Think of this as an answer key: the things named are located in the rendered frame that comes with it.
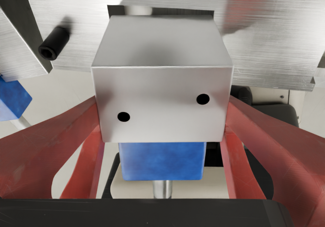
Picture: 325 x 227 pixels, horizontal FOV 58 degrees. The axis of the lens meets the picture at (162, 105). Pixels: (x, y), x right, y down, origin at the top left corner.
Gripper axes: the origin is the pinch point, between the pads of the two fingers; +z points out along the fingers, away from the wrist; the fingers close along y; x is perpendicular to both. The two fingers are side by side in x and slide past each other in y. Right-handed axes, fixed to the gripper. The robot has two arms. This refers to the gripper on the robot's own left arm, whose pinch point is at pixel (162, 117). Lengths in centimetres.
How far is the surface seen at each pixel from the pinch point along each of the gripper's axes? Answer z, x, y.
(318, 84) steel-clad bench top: 13.0, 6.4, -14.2
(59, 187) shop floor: 140, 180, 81
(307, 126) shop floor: 99, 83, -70
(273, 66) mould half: 4.0, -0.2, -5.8
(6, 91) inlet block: 11.5, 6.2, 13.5
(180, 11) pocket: 7.3, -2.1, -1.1
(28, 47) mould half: 10.6, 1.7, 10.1
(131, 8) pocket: 7.8, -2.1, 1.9
